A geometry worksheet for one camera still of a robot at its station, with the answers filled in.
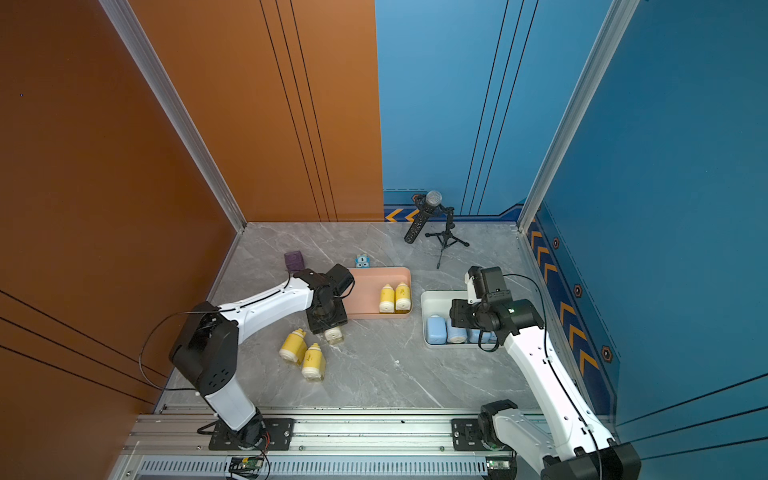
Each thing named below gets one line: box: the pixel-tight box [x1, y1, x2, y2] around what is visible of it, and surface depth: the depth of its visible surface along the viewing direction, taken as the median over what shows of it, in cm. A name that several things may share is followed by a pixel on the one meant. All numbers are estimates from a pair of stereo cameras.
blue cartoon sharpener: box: [354, 254, 371, 269], surface depth 108 cm
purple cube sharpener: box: [284, 250, 305, 271], surface depth 105 cm
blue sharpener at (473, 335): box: [467, 328, 481, 343], surface depth 85 cm
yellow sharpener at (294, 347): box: [279, 328, 308, 363], surface depth 83 cm
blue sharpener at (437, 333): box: [427, 314, 448, 345], surface depth 86 cm
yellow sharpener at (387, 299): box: [379, 283, 395, 314], surface depth 92 cm
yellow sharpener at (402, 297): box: [395, 282, 411, 311], surface depth 92 cm
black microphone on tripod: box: [404, 190, 470, 269], surface depth 99 cm
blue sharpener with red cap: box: [447, 326, 468, 344], surface depth 84 cm
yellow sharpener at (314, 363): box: [302, 342, 326, 381], surface depth 80 cm
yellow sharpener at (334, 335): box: [324, 326, 344, 344], surface depth 86 cm
